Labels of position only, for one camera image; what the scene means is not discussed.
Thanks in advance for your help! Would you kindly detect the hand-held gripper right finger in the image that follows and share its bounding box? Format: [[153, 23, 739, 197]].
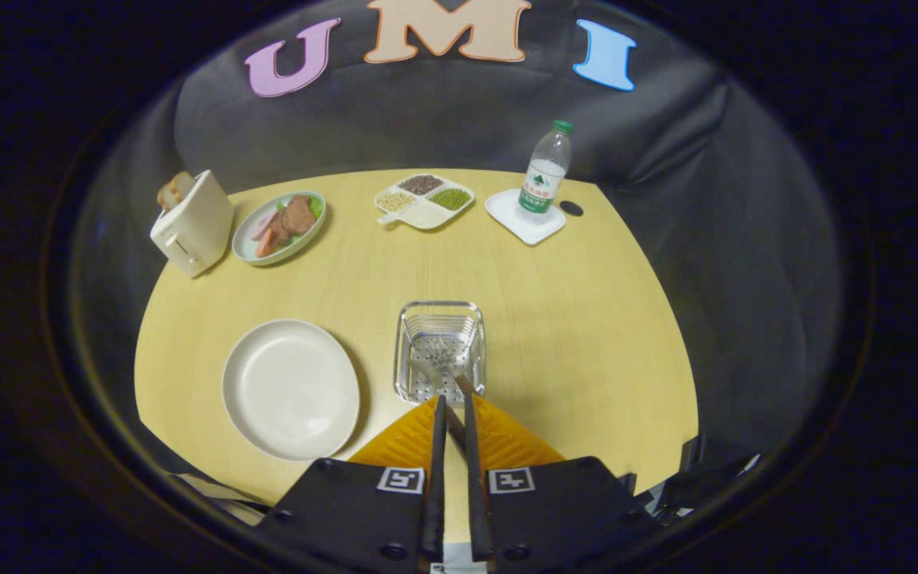
[[463, 391, 659, 574]]

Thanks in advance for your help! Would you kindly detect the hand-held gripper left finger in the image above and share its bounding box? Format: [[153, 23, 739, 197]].
[[256, 395, 448, 574]]

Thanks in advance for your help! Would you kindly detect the wooden handled metal spoon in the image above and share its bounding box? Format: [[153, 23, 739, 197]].
[[407, 359, 477, 449]]

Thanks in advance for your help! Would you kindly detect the large white plate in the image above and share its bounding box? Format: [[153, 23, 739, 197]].
[[222, 319, 361, 462]]

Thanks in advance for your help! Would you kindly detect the white square coaster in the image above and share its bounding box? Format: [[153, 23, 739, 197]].
[[484, 188, 567, 246]]

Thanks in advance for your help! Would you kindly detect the white divided condiment dish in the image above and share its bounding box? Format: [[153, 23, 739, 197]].
[[374, 173, 476, 231]]

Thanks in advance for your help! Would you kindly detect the pale green food plate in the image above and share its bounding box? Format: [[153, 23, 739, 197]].
[[232, 191, 328, 266]]

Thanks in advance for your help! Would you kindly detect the brown meat piece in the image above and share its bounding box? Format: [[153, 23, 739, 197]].
[[281, 195, 317, 236]]

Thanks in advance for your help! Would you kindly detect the clear water bottle green cap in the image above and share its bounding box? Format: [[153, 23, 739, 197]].
[[517, 120, 575, 225]]

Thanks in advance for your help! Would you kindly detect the white toaster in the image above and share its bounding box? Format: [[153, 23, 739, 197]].
[[150, 170, 235, 278]]

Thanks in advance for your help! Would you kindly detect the metal wire basket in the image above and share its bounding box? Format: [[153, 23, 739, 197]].
[[393, 301, 488, 407]]

